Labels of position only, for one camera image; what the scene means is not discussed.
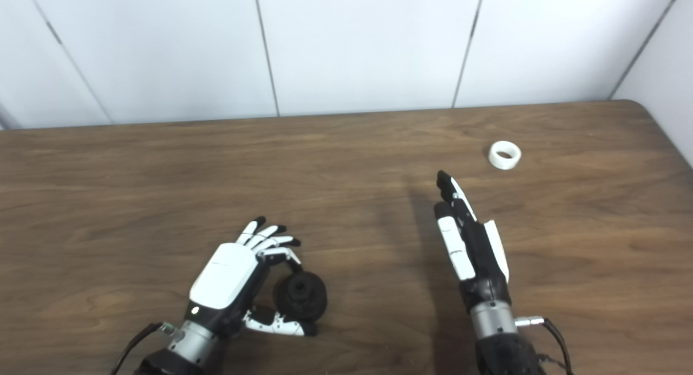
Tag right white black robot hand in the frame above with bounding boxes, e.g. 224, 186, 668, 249
434, 170, 511, 311

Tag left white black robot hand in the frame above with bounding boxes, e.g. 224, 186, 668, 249
184, 216, 319, 338

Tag round black plastic part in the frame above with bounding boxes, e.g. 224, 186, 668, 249
273, 271, 328, 323

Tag white plastic ring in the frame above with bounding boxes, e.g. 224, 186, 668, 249
488, 141, 522, 170

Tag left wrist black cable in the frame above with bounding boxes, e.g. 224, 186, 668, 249
111, 322, 175, 375

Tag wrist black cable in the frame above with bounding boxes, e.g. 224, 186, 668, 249
111, 322, 175, 375
514, 317, 573, 375

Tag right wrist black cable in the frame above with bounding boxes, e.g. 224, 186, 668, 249
514, 317, 573, 375

